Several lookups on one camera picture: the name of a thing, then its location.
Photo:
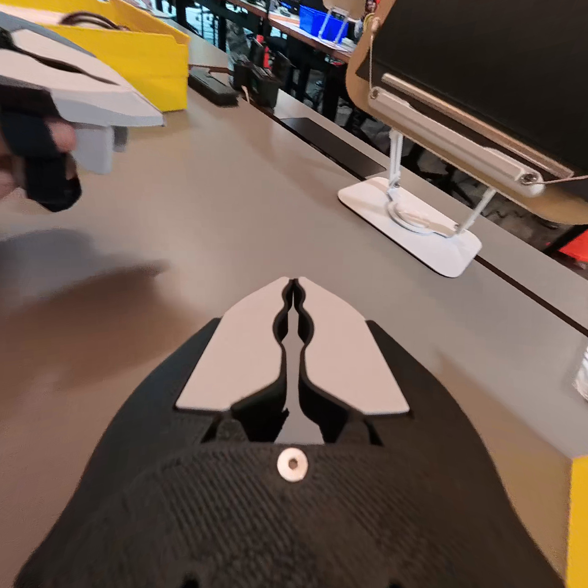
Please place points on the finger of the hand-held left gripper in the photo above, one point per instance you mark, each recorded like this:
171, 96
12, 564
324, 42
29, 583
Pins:
59, 55
92, 101

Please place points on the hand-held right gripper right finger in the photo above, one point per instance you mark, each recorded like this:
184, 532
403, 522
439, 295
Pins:
349, 363

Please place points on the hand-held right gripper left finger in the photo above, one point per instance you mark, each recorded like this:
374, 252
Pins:
239, 363

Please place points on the yellow plastic bin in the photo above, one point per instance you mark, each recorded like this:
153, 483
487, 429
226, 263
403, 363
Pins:
579, 528
147, 69

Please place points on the grey desk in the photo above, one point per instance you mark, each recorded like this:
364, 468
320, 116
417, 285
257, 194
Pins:
206, 206

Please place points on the person's left hand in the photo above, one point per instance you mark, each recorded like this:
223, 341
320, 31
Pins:
64, 137

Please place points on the black flat box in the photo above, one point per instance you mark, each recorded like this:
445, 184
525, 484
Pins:
213, 87

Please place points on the white tilting stand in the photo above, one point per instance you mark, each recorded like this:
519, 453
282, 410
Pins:
441, 248

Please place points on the black charging case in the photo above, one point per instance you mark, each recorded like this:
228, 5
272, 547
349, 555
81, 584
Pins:
243, 73
266, 87

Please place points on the black flat pad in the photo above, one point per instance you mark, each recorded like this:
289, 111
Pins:
330, 147

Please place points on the printed paper sheet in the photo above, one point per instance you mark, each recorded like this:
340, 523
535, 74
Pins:
582, 372

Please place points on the small blue bin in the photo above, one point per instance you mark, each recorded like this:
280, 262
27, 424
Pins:
317, 18

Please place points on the orange traffic cone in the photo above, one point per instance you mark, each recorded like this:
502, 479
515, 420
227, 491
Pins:
576, 248

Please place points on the large stand with tan board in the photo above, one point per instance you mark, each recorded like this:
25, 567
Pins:
337, 18

